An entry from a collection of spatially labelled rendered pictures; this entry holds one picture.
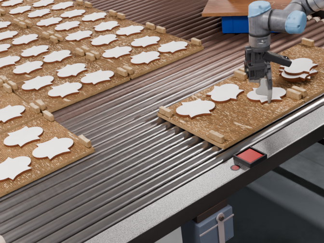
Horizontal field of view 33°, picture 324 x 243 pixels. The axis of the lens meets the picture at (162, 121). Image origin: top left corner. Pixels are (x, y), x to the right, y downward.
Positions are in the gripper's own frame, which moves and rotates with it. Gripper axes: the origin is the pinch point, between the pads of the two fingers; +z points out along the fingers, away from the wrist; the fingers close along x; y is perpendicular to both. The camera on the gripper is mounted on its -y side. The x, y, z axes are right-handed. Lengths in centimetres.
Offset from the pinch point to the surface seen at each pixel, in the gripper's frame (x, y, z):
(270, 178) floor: -74, -23, 94
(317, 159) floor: -85, -55, 94
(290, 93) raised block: 3.8, -7.7, -0.9
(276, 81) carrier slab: -10.3, -7.2, 0.6
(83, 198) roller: 42, 69, 3
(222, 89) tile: -8.5, 14.5, -0.5
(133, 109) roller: -10, 49, 3
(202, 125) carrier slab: 13.7, 26.7, 0.7
